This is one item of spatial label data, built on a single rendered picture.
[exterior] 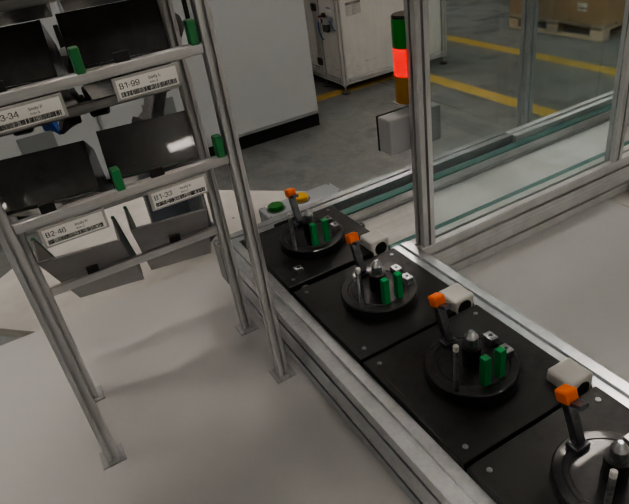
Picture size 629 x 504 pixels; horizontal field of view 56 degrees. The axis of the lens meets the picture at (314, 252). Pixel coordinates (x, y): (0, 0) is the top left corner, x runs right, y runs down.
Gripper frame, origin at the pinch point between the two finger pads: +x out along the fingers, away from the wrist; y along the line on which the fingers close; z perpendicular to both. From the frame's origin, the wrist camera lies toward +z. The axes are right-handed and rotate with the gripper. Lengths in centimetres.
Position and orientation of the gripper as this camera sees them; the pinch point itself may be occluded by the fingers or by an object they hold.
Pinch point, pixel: (59, 122)
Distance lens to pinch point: 123.2
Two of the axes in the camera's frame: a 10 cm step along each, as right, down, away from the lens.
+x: 3.6, 6.6, -6.6
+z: -0.6, -6.9, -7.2
